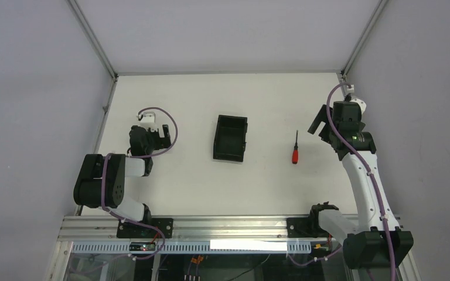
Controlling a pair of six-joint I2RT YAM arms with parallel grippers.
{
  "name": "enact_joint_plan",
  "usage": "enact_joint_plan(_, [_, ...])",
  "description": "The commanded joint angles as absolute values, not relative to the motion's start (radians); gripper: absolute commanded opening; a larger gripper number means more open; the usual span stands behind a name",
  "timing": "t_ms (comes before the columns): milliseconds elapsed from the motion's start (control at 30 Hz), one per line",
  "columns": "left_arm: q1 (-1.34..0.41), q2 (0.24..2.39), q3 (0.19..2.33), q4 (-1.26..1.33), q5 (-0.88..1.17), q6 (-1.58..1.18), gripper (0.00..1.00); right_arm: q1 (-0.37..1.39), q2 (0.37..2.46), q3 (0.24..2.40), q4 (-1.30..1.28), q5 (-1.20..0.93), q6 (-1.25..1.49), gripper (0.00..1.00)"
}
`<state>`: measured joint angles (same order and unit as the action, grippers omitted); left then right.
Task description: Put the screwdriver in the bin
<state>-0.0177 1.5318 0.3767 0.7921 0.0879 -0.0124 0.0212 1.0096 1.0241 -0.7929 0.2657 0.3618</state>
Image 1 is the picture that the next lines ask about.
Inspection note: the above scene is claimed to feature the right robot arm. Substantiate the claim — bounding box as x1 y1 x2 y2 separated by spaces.
308 101 414 269

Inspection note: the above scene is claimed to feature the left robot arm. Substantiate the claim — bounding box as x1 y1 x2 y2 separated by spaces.
73 125 172 225

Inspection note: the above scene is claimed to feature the black plastic bin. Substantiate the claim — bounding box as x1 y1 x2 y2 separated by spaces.
213 115 248 163

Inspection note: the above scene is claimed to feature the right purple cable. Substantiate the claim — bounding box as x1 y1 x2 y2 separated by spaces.
326 82 398 281

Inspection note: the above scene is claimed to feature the purple cable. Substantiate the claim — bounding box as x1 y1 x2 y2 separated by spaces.
326 82 398 281
100 107 179 261

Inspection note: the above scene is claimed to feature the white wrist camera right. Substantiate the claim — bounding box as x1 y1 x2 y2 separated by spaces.
343 84 367 114

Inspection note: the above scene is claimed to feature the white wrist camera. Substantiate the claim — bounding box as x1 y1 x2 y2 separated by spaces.
137 111 158 132
343 84 367 114

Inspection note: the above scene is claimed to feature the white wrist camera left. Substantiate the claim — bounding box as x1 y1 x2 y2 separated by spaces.
137 111 158 132

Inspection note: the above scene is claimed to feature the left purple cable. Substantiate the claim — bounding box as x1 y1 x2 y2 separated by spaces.
100 107 179 261

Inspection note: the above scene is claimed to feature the red handled screwdriver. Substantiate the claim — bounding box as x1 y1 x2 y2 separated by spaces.
291 131 299 165

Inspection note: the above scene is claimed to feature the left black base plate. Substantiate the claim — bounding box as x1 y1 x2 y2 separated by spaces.
116 217 174 239

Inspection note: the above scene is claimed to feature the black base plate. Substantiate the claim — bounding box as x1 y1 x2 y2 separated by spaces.
116 217 174 239
286 217 329 238

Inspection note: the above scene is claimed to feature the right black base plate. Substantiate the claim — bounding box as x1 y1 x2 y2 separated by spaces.
286 217 329 238

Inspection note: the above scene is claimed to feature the aluminium frame rail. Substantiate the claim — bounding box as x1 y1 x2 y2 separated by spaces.
57 215 307 241

